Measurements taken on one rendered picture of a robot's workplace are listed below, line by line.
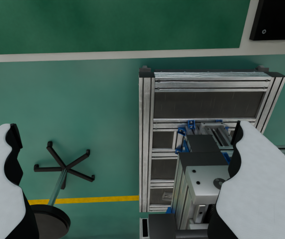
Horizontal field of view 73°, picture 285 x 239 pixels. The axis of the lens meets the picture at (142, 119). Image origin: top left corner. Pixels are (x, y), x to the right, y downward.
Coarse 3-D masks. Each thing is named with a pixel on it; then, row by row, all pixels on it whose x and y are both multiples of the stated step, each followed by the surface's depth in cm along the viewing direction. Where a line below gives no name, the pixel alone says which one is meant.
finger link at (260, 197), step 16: (240, 128) 10; (240, 144) 9; (256, 144) 9; (272, 144) 9; (240, 160) 8; (256, 160) 8; (272, 160) 8; (240, 176) 7; (256, 176) 7; (272, 176) 7; (224, 192) 7; (240, 192) 7; (256, 192) 7; (272, 192) 7; (224, 208) 6; (240, 208) 6; (256, 208) 6; (272, 208) 6; (224, 224) 6; (240, 224) 6; (256, 224) 6; (272, 224) 6
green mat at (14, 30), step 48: (0, 0) 42; (48, 0) 42; (96, 0) 43; (144, 0) 43; (192, 0) 43; (240, 0) 44; (0, 48) 47; (48, 48) 48; (96, 48) 48; (144, 48) 48; (192, 48) 49
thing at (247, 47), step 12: (252, 0) 44; (252, 12) 45; (252, 24) 47; (216, 48) 49; (228, 48) 49; (240, 48) 49; (252, 48) 50; (264, 48) 50; (276, 48) 50; (0, 60) 49; (12, 60) 49; (24, 60) 49; (36, 60) 49; (48, 60) 49; (60, 60) 50
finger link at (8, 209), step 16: (0, 128) 10; (16, 128) 11; (0, 144) 9; (16, 144) 10; (0, 160) 8; (16, 160) 9; (0, 176) 7; (16, 176) 8; (0, 192) 6; (16, 192) 6; (0, 208) 6; (16, 208) 6; (0, 224) 6; (16, 224) 6; (32, 224) 6
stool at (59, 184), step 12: (48, 144) 152; (84, 156) 157; (36, 168) 163; (48, 168) 163; (60, 168) 163; (60, 180) 152; (36, 204) 119; (48, 204) 134; (36, 216) 115; (48, 216) 116; (60, 216) 118; (48, 228) 122; (60, 228) 123
